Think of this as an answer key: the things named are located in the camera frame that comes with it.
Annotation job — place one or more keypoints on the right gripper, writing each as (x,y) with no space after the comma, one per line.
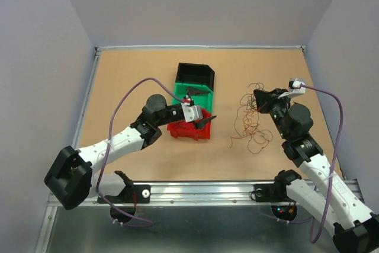
(265,99)

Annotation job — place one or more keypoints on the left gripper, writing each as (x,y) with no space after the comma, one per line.
(192,91)

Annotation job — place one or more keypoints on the red plastic bin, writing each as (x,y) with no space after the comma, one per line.
(187,130)

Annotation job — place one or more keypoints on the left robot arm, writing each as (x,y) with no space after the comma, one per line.
(77,174)

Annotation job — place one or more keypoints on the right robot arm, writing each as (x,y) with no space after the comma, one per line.
(352,225)

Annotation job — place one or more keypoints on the green plastic bin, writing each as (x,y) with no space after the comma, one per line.
(204,101)

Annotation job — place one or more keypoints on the black plastic bin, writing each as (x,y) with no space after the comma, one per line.
(199,74)

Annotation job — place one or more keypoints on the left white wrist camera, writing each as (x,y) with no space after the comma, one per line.
(191,111)

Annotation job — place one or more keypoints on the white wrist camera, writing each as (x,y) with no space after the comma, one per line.
(295,88)
(191,111)

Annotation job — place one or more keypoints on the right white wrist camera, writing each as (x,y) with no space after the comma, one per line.
(295,88)

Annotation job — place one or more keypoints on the aluminium front rail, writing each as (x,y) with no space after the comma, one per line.
(191,193)

